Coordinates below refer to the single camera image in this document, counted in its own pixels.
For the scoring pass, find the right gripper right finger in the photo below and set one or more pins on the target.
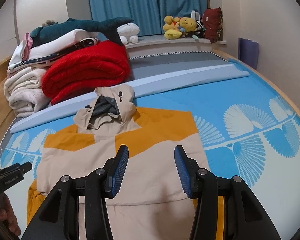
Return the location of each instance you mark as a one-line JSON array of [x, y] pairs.
[[186, 172]]

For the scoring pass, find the yellow duck plush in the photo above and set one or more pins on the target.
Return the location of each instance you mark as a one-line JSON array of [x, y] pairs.
[[170, 28]]

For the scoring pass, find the red folded blanket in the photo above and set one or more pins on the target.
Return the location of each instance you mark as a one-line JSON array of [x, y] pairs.
[[102, 65]]

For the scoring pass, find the white plush toy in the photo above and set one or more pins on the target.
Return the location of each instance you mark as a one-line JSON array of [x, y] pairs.
[[128, 33]]

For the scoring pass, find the person's left hand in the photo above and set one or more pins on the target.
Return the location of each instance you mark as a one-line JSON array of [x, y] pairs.
[[7, 215]]

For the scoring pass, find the blue shark plush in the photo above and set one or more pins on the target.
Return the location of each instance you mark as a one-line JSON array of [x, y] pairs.
[[108, 28]]

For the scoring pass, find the blue curtain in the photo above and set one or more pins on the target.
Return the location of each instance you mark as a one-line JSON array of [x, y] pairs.
[[147, 14]]

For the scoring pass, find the blue patterned bed sheet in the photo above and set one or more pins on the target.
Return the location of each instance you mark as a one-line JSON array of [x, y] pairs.
[[247, 129]]

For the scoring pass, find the light blue folded mat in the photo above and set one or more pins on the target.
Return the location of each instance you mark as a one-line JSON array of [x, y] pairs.
[[142, 87]]

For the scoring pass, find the yellow bear plush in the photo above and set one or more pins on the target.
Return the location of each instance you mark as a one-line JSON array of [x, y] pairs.
[[187, 24]]

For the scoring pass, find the purple paper bag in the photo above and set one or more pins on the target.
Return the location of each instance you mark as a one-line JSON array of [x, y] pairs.
[[248, 52]]

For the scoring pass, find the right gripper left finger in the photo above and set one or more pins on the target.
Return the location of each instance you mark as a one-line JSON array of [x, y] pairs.
[[116, 172]]

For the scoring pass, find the wooden bed frame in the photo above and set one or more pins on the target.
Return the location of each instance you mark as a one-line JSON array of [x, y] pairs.
[[0, 92]]

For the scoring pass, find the beige and orange hooded jacket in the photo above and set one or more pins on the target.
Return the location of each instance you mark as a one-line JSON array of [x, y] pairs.
[[151, 203]]

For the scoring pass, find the white folded duvet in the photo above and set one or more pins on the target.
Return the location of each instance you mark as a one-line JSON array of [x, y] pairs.
[[23, 51]]

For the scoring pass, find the cream folded blanket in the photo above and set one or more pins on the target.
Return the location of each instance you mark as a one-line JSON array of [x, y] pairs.
[[24, 93]]

